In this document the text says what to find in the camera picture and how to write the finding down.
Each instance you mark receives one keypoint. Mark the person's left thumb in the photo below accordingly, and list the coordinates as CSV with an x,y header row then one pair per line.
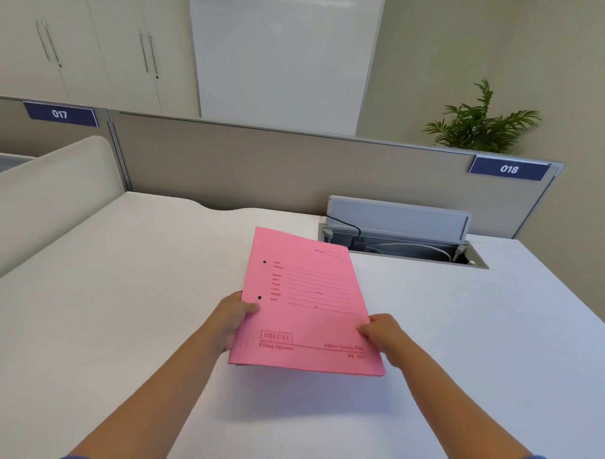
x,y
248,308

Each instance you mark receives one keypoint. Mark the beige desk partition panel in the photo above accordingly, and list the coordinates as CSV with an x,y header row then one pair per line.
x,y
304,172
38,133

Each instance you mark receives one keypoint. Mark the person's right hand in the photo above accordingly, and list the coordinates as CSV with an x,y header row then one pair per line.
x,y
385,334

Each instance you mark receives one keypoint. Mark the person's right thumb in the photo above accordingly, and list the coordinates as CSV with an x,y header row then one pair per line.
x,y
367,330

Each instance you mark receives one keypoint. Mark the person's left hand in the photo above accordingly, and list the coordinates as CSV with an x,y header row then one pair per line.
x,y
227,318

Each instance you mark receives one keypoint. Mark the person's right forearm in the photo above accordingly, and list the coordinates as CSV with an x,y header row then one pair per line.
x,y
454,415

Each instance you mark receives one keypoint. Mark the white curved side divider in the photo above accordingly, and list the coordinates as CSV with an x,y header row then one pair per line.
x,y
46,203

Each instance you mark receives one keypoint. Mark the white whiteboard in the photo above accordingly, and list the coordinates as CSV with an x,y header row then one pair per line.
x,y
281,52

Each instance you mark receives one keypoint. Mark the green potted plant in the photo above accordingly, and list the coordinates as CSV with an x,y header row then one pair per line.
x,y
477,124

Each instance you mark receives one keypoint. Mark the blue number sign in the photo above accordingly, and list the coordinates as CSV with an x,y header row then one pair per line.
x,y
508,168
61,114

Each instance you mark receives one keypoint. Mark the person's left forearm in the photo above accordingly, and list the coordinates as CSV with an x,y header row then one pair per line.
x,y
153,395

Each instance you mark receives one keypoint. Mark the pink paper file folder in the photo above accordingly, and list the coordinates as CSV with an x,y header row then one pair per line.
x,y
305,301

